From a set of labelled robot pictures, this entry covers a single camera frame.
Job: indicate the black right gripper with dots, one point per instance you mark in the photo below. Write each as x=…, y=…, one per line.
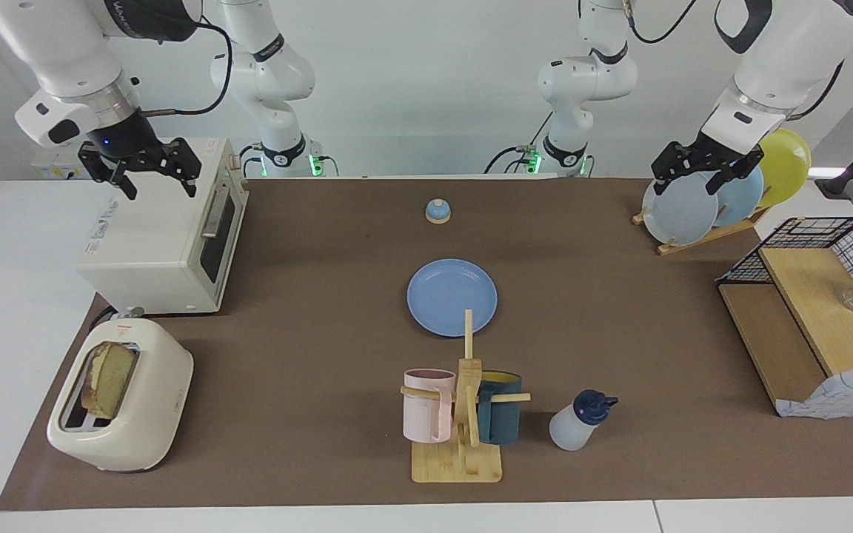
x=126, y=137

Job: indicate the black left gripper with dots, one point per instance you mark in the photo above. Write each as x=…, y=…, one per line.
x=719, y=157

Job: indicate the toasted bread slice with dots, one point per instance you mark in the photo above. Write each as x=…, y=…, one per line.
x=108, y=377

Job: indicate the white seasoning bottle blue cap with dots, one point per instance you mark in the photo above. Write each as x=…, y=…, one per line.
x=571, y=429

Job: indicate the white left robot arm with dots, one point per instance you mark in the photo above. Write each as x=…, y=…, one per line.
x=782, y=52

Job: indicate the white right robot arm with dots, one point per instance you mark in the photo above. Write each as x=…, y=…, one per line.
x=64, y=44

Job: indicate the light blue round plate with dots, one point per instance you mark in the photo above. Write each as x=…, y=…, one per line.
x=741, y=198

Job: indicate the grey round plate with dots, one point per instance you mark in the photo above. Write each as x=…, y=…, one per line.
x=682, y=215

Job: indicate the wooden plate rack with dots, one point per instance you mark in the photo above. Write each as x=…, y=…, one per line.
x=700, y=240

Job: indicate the yellow round plate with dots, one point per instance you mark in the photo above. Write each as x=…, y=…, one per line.
x=789, y=166

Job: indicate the white toaster oven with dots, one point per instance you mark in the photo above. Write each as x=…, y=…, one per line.
x=152, y=237

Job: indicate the white power box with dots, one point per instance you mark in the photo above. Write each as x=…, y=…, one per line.
x=49, y=170

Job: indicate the cream two-slot toaster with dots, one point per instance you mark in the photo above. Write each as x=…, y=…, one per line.
x=152, y=400

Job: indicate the brown table mat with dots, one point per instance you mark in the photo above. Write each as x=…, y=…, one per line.
x=308, y=370

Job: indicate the small blue call bell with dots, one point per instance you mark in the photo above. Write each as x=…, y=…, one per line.
x=437, y=213

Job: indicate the dark teal mug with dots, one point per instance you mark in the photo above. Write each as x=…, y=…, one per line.
x=504, y=418

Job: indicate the pink mug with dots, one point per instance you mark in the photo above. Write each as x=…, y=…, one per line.
x=426, y=414

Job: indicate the wooden mug tree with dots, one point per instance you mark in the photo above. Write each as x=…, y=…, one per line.
x=460, y=463

